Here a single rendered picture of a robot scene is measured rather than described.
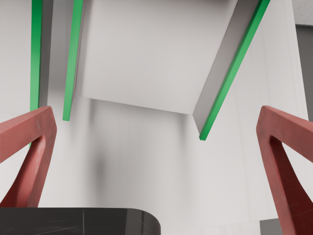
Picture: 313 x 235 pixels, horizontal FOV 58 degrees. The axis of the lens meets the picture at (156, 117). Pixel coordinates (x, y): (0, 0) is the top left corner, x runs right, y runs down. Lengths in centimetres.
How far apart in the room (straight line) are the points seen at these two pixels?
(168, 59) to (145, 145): 18
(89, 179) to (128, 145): 7
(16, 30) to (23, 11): 2
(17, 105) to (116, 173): 19
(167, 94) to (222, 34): 8
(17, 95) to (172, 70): 14
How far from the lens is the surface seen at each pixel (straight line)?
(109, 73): 27
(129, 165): 41
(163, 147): 42
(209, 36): 27
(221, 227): 47
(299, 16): 158
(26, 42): 25
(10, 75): 27
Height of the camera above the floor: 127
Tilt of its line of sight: 73 degrees down
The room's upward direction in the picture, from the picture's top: 58 degrees clockwise
